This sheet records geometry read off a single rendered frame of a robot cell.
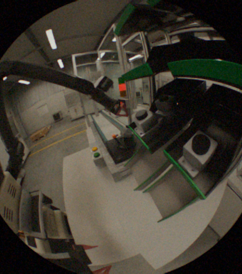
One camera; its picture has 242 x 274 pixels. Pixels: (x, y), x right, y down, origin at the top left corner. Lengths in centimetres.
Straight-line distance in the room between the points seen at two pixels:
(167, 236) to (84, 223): 40
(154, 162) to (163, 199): 15
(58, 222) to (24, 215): 28
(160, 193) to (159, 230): 22
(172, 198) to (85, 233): 43
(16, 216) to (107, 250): 42
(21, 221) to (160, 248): 58
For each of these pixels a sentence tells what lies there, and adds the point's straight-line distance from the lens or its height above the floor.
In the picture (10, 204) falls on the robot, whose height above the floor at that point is 115.
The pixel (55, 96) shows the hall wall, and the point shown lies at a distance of 869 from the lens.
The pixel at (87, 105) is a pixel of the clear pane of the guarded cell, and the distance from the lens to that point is 177.
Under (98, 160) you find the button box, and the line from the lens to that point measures 56.
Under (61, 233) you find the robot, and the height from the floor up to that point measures 80.
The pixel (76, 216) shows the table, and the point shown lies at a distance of 56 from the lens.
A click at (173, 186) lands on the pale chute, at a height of 106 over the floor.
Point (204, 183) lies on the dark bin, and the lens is 19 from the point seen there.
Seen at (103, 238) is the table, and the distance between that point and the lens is 50.
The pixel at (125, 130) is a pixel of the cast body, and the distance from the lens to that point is 51.
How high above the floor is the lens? 133
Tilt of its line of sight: 32 degrees down
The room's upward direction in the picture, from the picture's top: 9 degrees counter-clockwise
